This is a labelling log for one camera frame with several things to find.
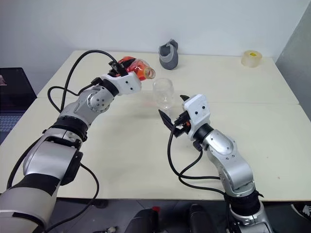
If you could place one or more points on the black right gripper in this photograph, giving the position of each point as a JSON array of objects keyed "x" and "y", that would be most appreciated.
[{"x": 182, "y": 129}]

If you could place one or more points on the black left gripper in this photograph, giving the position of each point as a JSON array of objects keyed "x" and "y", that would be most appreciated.
[{"x": 114, "y": 71}]

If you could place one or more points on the bottle with red liquid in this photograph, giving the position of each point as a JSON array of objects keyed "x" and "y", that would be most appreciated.
[{"x": 141, "y": 70}]

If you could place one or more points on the clear plastic cup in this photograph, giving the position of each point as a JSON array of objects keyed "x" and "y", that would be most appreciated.
[{"x": 164, "y": 94}]

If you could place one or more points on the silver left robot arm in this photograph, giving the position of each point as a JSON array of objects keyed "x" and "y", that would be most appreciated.
[{"x": 43, "y": 157}]

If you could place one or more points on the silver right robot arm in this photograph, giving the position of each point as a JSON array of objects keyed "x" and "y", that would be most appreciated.
[{"x": 228, "y": 155}]

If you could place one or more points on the grey and white printed holder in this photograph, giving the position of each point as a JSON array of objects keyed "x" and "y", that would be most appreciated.
[{"x": 170, "y": 63}]

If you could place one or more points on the translucent yellowish tape roll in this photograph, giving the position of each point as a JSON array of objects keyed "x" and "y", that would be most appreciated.
[{"x": 251, "y": 60}]

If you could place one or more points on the black laptop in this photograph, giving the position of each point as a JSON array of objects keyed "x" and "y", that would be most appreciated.
[{"x": 14, "y": 89}]

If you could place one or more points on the dark rounded shape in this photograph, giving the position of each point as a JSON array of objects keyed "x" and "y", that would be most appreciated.
[{"x": 142, "y": 222}]

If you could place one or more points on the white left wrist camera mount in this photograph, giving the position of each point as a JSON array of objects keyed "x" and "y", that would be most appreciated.
[{"x": 128, "y": 83}]

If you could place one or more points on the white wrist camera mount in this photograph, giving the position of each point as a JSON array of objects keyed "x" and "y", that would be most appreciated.
[
  {"x": 128, "y": 83},
  {"x": 196, "y": 109}
]

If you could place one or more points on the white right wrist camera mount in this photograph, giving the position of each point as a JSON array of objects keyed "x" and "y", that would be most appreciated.
[{"x": 196, "y": 109}]

